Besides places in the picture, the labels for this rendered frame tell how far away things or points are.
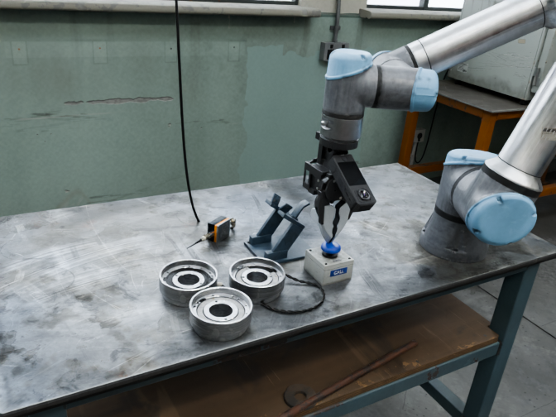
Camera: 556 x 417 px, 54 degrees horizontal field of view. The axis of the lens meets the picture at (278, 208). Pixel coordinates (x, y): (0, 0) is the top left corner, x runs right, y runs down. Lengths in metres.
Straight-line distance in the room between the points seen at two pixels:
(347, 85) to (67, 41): 1.64
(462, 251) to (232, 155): 1.75
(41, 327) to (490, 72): 2.65
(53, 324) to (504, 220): 0.81
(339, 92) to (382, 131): 2.35
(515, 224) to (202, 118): 1.85
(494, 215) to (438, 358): 0.44
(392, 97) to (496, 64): 2.18
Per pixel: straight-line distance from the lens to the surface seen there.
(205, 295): 0.96
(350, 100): 0.95
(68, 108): 2.48
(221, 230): 1.18
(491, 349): 1.52
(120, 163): 2.60
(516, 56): 3.06
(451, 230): 1.24
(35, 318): 1.00
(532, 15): 1.16
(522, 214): 1.08
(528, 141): 1.07
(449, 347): 1.42
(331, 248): 1.06
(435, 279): 1.17
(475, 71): 3.22
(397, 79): 0.97
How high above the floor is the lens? 1.38
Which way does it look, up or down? 25 degrees down
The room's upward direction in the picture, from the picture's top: 5 degrees clockwise
